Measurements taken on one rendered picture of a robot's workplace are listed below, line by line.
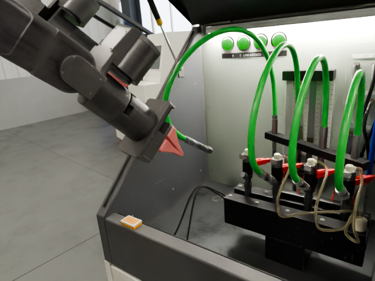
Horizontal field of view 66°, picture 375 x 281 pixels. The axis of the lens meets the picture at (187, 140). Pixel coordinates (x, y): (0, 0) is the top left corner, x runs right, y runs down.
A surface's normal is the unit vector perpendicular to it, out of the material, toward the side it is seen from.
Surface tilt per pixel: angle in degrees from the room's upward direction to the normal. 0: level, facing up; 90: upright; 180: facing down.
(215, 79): 90
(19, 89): 90
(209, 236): 0
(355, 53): 90
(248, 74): 90
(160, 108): 45
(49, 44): 101
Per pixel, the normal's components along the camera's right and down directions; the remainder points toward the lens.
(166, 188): 0.81, 0.13
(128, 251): -0.58, 0.29
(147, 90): 0.54, 0.22
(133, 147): -0.59, -0.49
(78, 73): 0.66, 0.40
